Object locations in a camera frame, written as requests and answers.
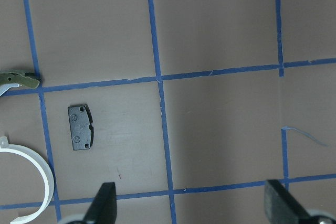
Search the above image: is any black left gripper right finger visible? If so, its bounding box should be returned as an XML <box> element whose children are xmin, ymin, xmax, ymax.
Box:
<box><xmin>264</xmin><ymin>179</ymin><xmax>311</xmax><ymax>224</ymax></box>

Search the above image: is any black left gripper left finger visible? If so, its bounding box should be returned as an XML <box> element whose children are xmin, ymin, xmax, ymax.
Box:
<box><xmin>83</xmin><ymin>182</ymin><xmax>117</xmax><ymax>224</ymax></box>

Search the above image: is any black brake pad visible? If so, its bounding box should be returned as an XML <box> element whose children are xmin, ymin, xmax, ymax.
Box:
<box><xmin>68</xmin><ymin>104</ymin><xmax>94</xmax><ymax>151</ymax></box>

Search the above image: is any white curved plastic bracket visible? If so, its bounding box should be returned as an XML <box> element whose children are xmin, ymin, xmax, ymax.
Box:
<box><xmin>1</xmin><ymin>136</ymin><xmax>55</xmax><ymax>224</ymax></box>

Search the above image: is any olive green brake shoe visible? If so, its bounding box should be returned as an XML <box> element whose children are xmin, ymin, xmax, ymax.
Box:
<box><xmin>1</xmin><ymin>70</ymin><xmax>40</xmax><ymax>89</ymax></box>

